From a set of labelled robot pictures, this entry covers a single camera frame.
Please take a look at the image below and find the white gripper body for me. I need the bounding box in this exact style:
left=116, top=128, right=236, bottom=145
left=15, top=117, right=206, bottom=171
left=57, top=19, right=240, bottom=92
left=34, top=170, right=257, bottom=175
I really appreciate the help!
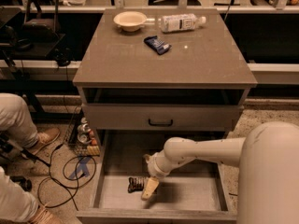
left=147, top=155, right=170, bottom=179

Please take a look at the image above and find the dark rxbar chocolate bar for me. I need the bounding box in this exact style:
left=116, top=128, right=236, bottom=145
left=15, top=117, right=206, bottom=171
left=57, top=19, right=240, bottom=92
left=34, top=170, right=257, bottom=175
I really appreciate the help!
left=128, top=176, right=147, bottom=193

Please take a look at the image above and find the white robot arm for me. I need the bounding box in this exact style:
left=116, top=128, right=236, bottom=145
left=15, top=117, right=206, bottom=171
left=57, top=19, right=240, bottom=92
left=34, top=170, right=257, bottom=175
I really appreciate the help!
left=142, top=121, right=299, bottom=224

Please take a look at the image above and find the open lower drawer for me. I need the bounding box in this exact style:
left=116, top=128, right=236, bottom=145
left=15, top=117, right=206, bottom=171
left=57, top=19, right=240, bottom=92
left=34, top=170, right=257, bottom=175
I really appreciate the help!
left=78, top=131, right=236, bottom=224

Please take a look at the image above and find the closed upper drawer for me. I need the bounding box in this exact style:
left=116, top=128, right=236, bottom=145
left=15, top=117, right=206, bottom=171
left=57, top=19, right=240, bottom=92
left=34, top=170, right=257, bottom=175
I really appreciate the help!
left=82, top=104, right=243, bottom=132

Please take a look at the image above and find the grey drawer cabinet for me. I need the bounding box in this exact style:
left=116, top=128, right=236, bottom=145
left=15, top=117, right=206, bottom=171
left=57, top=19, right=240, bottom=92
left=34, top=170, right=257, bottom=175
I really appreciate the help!
left=73, top=7, right=257, bottom=224

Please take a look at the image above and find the blue tape cross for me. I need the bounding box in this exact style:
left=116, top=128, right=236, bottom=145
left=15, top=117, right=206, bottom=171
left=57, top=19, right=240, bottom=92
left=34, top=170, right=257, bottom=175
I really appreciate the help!
left=68, top=156, right=92, bottom=180

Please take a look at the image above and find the tan shoe upper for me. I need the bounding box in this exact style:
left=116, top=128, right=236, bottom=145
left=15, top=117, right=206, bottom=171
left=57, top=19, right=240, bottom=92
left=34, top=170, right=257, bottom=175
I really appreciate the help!
left=25, top=128, right=61, bottom=155

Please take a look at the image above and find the tan shoe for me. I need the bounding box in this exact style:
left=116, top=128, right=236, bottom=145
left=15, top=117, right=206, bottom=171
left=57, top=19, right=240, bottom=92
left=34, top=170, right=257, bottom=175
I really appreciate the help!
left=28, top=205, right=64, bottom=224
left=25, top=128, right=61, bottom=155

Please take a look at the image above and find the blue snack packet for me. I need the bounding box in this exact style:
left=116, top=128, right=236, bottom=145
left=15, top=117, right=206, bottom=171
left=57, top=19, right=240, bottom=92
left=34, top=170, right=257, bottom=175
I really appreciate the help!
left=144, top=35, right=172, bottom=55

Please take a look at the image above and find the tan shoe lower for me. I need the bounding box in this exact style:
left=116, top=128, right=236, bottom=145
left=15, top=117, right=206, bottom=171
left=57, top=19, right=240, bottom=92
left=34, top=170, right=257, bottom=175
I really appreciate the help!
left=28, top=205, right=64, bottom=224

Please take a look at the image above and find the person leg upper left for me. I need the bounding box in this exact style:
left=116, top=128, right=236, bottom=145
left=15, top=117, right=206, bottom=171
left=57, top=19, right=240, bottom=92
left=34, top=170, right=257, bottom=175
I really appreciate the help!
left=0, top=93, right=38, bottom=147

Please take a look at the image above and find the person leg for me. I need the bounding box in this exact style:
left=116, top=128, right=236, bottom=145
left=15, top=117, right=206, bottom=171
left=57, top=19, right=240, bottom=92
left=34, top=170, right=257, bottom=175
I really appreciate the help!
left=0, top=93, right=38, bottom=147
left=0, top=167, right=38, bottom=222

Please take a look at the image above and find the clear plastic water bottle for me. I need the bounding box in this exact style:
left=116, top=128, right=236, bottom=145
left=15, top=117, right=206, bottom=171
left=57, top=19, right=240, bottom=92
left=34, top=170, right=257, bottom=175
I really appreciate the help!
left=161, top=13, right=206, bottom=33

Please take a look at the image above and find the person leg lower left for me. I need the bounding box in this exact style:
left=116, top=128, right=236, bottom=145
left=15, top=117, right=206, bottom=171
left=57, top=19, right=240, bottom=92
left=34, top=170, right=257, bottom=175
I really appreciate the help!
left=0, top=167, right=38, bottom=222

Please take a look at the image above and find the white ceramic bowl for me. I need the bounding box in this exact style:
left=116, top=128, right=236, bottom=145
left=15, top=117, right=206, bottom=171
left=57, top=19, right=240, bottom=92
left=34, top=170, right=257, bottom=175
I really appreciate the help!
left=113, top=11, right=147, bottom=32

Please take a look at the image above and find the black drawer handle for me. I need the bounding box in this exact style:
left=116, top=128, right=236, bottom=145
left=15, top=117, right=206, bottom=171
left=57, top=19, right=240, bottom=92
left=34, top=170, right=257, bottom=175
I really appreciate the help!
left=148, top=119, right=174, bottom=127

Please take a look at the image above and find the wire basket with cans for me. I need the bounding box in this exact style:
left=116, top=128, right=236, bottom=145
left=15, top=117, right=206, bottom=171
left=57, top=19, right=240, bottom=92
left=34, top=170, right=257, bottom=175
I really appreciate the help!
left=64, top=110, right=100, bottom=156

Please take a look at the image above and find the black chair frame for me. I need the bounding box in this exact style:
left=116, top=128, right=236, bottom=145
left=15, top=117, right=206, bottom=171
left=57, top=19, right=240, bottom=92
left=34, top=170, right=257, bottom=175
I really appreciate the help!
left=21, top=0, right=64, bottom=60

